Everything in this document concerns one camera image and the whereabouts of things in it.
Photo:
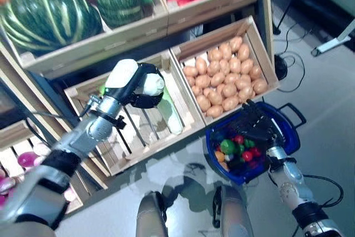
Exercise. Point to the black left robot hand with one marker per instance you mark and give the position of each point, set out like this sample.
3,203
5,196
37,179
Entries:
122,73

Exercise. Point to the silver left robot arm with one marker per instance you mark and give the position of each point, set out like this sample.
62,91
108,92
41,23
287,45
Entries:
83,134

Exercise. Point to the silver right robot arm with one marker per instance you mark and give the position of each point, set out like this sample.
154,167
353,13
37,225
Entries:
291,181

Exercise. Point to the blue plastic shopping basket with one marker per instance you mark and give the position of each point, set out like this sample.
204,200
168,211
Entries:
288,140

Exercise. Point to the tan potato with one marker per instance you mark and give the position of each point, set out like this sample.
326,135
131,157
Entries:
243,52
259,86
246,92
203,102
215,54
235,43
214,111
225,50
201,65
190,71
247,66
230,103
255,72

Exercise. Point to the large green striped pumpkin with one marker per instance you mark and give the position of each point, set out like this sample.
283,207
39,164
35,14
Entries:
47,17

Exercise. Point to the red round fruit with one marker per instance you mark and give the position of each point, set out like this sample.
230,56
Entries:
239,139

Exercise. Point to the small green bell pepper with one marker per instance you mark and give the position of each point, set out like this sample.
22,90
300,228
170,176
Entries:
249,143

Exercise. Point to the silver left robot leg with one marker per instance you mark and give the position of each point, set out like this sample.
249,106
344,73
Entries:
149,217

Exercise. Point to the silver robot leg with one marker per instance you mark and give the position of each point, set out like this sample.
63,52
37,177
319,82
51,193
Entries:
233,212
149,217

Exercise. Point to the red tomato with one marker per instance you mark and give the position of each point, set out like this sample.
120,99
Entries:
247,156

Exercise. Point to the wooden display shelf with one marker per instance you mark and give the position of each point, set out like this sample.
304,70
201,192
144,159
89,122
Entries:
268,26

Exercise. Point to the small red pepper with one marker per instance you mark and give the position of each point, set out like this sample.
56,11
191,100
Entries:
256,152

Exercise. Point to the round black floor base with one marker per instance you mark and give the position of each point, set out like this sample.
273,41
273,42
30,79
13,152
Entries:
280,66

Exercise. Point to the silver right robot leg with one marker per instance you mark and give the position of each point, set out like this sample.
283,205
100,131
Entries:
233,212

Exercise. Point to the black tripod stand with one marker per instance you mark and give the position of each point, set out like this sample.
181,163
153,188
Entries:
291,1

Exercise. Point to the white desk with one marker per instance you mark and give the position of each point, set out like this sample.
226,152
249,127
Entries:
332,44

